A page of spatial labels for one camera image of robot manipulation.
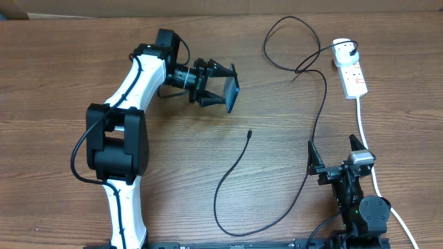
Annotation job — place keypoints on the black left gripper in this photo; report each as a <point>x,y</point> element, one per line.
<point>197,90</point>

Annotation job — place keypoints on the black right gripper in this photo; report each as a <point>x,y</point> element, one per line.
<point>328,173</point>

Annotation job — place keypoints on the blue Galaxy smartphone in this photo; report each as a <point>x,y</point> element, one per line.
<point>231,90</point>

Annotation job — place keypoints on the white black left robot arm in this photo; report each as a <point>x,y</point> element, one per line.
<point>116,136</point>

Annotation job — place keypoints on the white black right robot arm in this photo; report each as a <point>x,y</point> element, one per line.
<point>364,217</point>

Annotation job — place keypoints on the white charger plug adapter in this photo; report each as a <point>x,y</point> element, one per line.
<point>345,52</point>

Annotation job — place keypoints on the white power extension strip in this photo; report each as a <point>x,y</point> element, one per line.
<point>352,81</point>

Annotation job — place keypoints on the brown cardboard panel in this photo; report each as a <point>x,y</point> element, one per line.
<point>24,9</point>

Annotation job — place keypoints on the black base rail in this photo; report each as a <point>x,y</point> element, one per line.
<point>296,244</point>

